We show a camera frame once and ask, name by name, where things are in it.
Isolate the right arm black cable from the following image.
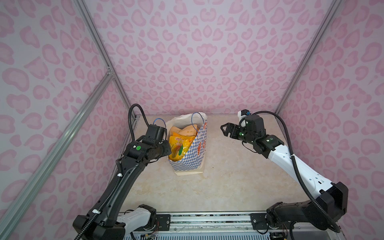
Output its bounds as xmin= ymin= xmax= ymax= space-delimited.
xmin=253 ymin=110 xmax=342 ymax=234

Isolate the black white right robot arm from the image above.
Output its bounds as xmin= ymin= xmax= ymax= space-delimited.
xmin=220 ymin=110 xmax=349 ymax=233

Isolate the aluminium frame strut left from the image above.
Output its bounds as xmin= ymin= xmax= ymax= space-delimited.
xmin=1 ymin=72 xmax=115 ymax=240

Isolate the yellow orange snack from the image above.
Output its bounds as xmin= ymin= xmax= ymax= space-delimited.
xmin=168 ymin=133 xmax=195 ymax=162

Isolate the white blue checkered paper bag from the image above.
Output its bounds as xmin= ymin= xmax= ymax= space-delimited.
xmin=166 ymin=112 xmax=208 ymax=176

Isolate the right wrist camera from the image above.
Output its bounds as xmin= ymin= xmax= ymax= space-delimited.
xmin=238 ymin=110 xmax=251 ymax=120

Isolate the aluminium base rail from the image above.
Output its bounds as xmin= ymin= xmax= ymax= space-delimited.
xmin=79 ymin=211 xmax=346 ymax=240

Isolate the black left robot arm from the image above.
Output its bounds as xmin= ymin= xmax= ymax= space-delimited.
xmin=73 ymin=125 xmax=171 ymax=240

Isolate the beige paper snack pouch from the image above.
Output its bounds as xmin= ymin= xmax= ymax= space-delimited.
xmin=170 ymin=125 xmax=199 ymax=137

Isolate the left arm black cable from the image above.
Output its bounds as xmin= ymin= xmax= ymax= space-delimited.
xmin=128 ymin=103 xmax=150 ymax=142

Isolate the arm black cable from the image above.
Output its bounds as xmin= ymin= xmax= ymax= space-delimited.
xmin=128 ymin=103 xmax=150 ymax=142
xmin=253 ymin=110 xmax=342 ymax=234

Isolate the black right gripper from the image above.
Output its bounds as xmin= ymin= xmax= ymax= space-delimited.
xmin=219 ymin=122 xmax=257 ymax=145

